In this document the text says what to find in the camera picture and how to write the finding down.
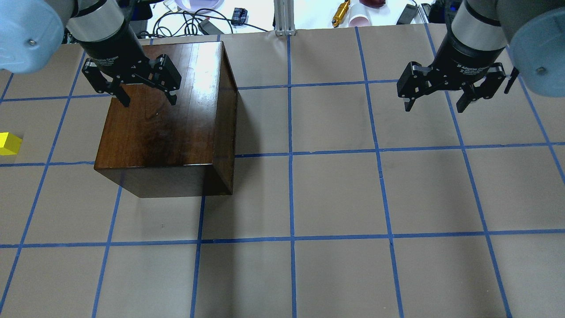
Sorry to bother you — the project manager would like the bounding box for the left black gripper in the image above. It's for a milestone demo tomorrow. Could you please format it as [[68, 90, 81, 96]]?
[[79, 27, 182, 107]]

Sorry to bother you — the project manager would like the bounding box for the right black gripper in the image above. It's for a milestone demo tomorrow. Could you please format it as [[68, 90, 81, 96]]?
[[397, 34, 506, 113]]

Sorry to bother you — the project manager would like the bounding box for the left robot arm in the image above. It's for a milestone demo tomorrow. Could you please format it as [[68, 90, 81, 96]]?
[[0, 0, 182, 107]]

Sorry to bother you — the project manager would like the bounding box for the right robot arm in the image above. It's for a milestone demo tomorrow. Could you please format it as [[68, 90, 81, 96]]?
[[397, 0, 565, 113]]

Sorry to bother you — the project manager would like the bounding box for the yellow block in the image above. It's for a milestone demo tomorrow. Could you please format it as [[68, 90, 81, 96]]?
[[0, 132, 23, 156]]

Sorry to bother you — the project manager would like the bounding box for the black device right back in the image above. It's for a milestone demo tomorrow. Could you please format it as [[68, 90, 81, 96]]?
[[397, 4, 418, 25]]

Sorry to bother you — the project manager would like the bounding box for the purple white bowl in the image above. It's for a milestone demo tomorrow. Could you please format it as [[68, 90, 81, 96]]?
[[175, 0, 224, 13]]

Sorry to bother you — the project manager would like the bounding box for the dark wooden cabinet box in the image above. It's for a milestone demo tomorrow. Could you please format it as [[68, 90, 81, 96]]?
[[94, 42, 239, 198]]

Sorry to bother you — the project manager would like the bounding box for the dark red object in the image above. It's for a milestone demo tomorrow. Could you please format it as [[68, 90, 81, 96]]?
[[359, 0, 387, 9]]

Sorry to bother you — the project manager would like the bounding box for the pink paper cup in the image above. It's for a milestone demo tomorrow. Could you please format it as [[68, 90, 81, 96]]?
[[347, 11, 372, 27]]

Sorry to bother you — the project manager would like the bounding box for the small black adapter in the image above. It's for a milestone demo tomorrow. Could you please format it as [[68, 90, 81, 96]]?
[[230, 8, 248, 26]]

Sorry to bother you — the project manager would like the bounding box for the brass cylinder tool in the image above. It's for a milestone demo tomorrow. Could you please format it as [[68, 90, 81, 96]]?
[[331, 0, 350, 28]]

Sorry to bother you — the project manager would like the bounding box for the black cable bundle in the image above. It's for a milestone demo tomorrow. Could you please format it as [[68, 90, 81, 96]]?
[[152, 9, 268, 38]]

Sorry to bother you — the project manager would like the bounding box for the aluminium frame post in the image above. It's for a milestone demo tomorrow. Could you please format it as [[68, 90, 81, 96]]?
[[274, 0, 296, 36]]

